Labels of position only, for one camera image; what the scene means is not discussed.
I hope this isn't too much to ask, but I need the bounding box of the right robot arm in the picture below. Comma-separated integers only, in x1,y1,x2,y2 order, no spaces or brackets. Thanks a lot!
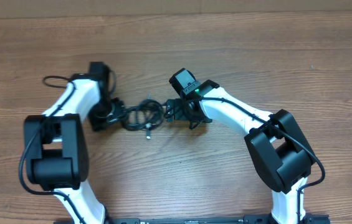
167,68,316,223

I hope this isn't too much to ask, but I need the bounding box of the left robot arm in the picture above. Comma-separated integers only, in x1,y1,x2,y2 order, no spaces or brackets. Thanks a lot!
18,62,125,223

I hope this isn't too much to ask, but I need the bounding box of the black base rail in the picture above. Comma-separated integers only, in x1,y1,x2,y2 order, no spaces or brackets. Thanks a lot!
53,213,331,224

